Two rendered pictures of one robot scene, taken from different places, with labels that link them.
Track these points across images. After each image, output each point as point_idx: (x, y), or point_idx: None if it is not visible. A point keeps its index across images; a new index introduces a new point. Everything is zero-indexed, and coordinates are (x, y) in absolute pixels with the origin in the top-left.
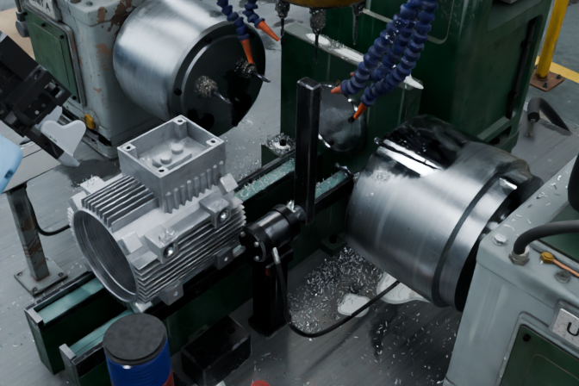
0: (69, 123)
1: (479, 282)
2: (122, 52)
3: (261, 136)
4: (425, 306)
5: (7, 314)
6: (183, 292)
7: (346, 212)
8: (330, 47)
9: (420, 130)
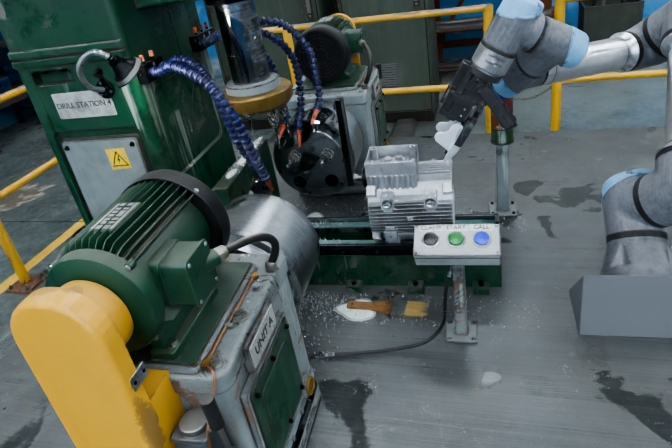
0: (444, 122)
1: (367, 111)
2: (292, 261)
3: None
4: (326, 214)
5: (500, 322)
6: None
7: (352, 151)
8: (239, 167)
9: (309, 116)
